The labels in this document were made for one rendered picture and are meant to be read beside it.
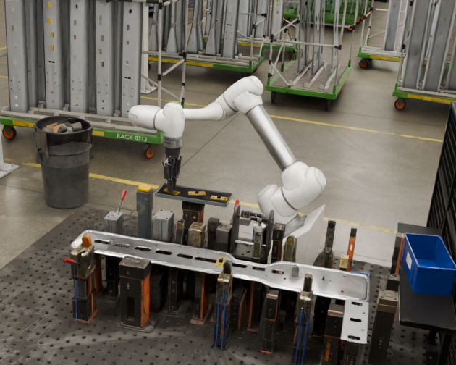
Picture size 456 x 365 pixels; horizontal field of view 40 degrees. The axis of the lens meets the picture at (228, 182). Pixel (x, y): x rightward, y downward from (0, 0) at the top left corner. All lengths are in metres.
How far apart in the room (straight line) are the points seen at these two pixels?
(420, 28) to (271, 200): 6.32
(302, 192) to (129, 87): 3.99
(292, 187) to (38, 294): 1.38
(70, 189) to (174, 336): 2.91
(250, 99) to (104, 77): 3.86
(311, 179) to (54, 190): 2.90
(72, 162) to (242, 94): 2.43
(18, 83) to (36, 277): 4.14
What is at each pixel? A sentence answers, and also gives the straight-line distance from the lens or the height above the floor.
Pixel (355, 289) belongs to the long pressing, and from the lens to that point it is 2.83.
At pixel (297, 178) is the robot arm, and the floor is 1.21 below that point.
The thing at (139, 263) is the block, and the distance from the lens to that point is 2.82.
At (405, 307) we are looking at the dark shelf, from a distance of 2.72.
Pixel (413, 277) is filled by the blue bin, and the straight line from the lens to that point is 2.83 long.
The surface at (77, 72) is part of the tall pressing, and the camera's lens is 7.21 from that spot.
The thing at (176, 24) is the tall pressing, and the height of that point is 0.75.
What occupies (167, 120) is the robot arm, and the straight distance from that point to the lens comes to 3.00.
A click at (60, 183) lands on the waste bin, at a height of 0.25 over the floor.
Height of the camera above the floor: 2.46
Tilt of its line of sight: 23 degrees down
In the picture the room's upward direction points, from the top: 4 degrees clockwise
